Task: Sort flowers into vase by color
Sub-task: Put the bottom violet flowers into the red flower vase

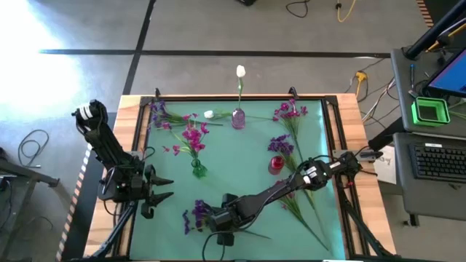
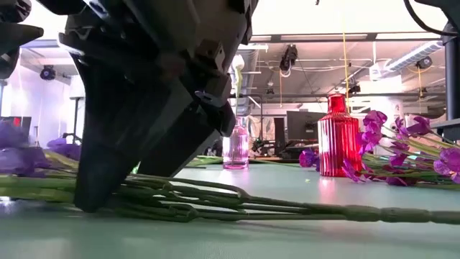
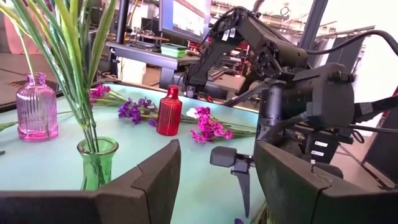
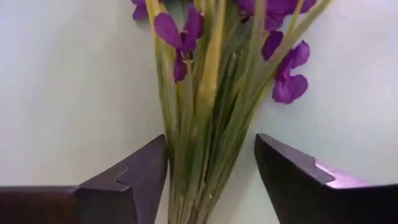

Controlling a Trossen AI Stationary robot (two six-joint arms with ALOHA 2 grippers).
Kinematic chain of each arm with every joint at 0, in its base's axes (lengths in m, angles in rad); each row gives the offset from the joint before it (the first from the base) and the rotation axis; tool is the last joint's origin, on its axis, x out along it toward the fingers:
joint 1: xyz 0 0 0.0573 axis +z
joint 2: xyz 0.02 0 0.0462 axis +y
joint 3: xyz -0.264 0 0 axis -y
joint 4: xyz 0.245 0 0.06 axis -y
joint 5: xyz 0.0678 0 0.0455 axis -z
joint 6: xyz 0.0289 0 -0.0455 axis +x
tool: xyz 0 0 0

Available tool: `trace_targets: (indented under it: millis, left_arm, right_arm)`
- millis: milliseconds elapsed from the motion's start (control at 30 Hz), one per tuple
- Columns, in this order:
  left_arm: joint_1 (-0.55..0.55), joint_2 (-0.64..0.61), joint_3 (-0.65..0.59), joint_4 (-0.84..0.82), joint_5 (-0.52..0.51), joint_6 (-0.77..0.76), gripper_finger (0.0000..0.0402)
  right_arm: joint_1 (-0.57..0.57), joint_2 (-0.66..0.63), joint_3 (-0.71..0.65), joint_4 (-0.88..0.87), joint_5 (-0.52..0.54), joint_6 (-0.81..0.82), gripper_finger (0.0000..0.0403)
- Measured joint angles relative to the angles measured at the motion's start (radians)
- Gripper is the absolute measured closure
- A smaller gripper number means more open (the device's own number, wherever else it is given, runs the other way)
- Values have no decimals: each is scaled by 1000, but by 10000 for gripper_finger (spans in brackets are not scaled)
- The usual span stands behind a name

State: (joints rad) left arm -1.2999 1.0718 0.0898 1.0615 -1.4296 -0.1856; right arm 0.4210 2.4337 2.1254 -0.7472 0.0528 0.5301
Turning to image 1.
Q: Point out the black table clamp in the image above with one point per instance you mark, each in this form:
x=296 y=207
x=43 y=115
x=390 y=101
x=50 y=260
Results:
x=293 y=92
x=157 y=93

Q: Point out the blue pen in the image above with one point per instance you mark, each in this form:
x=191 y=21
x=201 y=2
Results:
x=412 y=71

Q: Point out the grey side desk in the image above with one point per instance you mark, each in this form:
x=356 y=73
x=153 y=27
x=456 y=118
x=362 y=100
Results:
x=402 y=83

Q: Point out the black diagonal support strut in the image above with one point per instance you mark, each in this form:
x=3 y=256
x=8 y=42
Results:
x=120 y=225
x=364 y=229

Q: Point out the green glass vase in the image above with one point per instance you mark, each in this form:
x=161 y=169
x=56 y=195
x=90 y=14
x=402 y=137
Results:
x=199 y=170

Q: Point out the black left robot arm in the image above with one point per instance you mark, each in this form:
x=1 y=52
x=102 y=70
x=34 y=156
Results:
x=105 y=145

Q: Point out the teal table mat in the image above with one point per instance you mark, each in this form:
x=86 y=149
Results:
x=240 y=156

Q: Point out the magenta artificial flower spray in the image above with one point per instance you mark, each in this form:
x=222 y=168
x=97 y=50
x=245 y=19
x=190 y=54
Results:
x=194 y=136
x=287 y=198
x=289 y=109

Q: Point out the white paper sheet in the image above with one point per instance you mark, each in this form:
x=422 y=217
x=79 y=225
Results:
x=386 y=169

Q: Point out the blue-screen monitor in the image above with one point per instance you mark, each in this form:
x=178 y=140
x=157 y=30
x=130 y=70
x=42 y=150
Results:
x=453 y=76

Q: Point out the black desk leg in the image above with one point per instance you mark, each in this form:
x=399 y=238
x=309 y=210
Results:
x=386 y=134

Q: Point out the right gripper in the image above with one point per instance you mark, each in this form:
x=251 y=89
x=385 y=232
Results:
x=234 y=218

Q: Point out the black table-edge bracket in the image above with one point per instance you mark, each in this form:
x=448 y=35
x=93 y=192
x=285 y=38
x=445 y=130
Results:
x=371 y=155

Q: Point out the black striped-edge floor mat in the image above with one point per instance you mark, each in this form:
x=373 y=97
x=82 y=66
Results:
x=437 y=5
x=78 y=218

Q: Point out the red ribbed glass vase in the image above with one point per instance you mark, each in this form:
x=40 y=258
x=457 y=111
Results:
x=276 y=164

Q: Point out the black keyboard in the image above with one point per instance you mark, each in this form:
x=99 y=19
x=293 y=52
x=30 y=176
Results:
x=437 y=163

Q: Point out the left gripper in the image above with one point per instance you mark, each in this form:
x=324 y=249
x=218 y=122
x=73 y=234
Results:
x=138 y=187

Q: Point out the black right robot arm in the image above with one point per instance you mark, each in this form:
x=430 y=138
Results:
x=269 y=198

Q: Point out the green plastic bin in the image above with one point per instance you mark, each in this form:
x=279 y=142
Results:
x=415 y=111

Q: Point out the grey metal stand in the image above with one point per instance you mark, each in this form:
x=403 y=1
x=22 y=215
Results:
x=32 y=174

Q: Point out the white artificial tulip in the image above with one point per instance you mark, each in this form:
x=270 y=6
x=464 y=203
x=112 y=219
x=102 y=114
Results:
x=208 y=114
x=240 y=71

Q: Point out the grey keyboard desk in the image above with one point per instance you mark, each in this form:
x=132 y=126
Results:
x=429 y=200

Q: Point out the pink glass bottle vase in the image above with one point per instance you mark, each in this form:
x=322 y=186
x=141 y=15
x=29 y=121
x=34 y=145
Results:
x=238 y=120

